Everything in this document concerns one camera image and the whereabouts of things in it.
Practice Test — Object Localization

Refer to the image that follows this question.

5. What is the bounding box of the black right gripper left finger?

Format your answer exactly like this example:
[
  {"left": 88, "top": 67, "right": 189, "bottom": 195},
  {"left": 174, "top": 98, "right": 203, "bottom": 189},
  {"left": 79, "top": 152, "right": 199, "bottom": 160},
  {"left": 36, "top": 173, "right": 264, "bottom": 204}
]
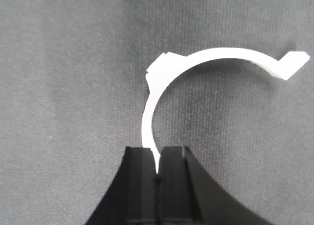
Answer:
[{"left": 86, "top": 147, "right": 156, "bottom": 225}]

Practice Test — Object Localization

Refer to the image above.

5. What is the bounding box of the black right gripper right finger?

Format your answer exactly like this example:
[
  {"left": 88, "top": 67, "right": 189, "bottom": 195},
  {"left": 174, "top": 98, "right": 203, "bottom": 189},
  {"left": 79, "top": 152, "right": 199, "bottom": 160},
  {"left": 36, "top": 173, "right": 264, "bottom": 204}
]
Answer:
[{"left": 158, "top": 147, "right": 270, "bottom": 225}]

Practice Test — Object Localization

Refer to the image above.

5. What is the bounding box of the white curved PVC pipe clamp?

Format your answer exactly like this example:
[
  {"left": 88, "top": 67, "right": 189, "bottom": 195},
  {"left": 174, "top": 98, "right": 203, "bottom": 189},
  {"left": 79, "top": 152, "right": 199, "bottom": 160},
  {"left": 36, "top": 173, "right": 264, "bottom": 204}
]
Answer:
[{"left": 141, "top": 48, "right": 310, "bottom": 171}]

